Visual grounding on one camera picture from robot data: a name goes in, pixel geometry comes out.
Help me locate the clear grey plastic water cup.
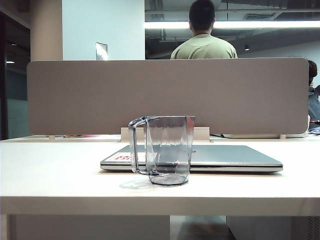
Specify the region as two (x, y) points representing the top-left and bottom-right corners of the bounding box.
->
(127, 115), (196, 187)

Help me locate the white red laptop sticker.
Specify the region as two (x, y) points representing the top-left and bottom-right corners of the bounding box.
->
(111, 151), (158, 162)

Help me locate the silver closed laptop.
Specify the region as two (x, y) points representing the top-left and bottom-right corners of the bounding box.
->
(99, 144), (284, 173)

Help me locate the beige desk divider panel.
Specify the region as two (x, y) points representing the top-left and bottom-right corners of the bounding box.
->
(26, 57), (311, 136)

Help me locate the pink paper sheet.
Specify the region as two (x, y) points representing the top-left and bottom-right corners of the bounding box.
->
(62, 134), (101, 139)

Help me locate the person in green shirt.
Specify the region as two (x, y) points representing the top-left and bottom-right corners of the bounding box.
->
(170, 0), (238, 60)

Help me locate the long white ceiling light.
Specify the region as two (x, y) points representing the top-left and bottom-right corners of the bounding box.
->
(144, 21), (320, 29)

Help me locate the dark glass door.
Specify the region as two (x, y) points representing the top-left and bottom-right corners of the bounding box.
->
(0, 11), (31, 141)

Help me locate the blue desk clutter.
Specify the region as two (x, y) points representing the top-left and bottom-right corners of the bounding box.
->
(308, 121), (320, 134)

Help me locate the person in blue shirt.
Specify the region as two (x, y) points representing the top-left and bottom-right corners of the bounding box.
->
(307, 59), (320, 123)

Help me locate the small framed wall notice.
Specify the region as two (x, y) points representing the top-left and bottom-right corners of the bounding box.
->
(95, 41), (109, 61)

